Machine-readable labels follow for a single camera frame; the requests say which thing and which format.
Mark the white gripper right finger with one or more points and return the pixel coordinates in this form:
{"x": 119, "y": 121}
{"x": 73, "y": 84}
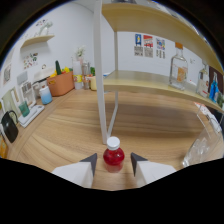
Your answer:
{"x": 151, "y": 171}

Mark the red wall poster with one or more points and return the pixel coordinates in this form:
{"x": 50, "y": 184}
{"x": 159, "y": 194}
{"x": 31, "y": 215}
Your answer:
{"x": 148, "y": 46}

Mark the white wooden two-tier shelf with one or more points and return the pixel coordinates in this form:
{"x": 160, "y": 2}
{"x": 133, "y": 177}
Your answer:
{"x": 133, "y": 83}

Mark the pale yellow cup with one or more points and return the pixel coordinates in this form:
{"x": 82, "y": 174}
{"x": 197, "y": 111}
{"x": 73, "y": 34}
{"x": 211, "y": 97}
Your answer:
{"x": 93, "y": 84}

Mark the orange storage basket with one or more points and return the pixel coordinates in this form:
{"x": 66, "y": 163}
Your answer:
{"x": 60, "y": 85}

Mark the glass jar with limes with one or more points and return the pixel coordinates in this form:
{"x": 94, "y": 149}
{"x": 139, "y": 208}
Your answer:
{"x": 220, "y": 99}

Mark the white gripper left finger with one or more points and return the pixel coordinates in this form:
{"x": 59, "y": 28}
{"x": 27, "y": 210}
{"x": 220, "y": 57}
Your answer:
{"x": 78, "y": 171}

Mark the green potted plant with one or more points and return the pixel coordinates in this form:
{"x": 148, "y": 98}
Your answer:
{"x": 92, "y": 71}

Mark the wooden wall shelf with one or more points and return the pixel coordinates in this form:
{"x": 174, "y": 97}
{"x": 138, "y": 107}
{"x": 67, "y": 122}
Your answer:
{"x": 36, "y": 40}

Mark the green small cup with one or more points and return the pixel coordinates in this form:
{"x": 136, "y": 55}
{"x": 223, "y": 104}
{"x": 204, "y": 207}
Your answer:
{"x": 24, "y": 109}

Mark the black bag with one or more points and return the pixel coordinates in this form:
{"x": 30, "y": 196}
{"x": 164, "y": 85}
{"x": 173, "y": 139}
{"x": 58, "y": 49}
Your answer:
{"x": 10, "y": 128}

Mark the white plant figurine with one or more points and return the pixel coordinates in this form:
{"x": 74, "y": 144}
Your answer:
{"x": 46, "y": 29}

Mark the red liquid bottle white cap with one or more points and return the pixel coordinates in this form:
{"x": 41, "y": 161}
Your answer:
{"x": 113, "y": 158}

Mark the white tray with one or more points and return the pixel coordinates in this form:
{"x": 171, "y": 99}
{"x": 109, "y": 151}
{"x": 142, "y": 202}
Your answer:
{"x": 31, "y": 116}

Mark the white kettle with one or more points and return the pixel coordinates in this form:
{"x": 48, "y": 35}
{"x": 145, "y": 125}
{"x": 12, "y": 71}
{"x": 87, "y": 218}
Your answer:
{"x": 42, "y": 75}

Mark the blue yellow wall poster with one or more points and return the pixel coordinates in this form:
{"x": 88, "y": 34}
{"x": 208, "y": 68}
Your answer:
{"x": 138, "y": 45}

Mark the white picture frame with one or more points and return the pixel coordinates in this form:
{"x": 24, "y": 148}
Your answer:
{"x": 27, "y": 94}

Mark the blue white wall poster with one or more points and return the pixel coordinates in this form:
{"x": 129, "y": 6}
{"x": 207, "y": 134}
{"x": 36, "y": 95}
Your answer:
{"x": 160, "y": 48}

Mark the white bottle yellow label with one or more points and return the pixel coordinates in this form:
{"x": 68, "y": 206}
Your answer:
{"x": 77, "y": 78}

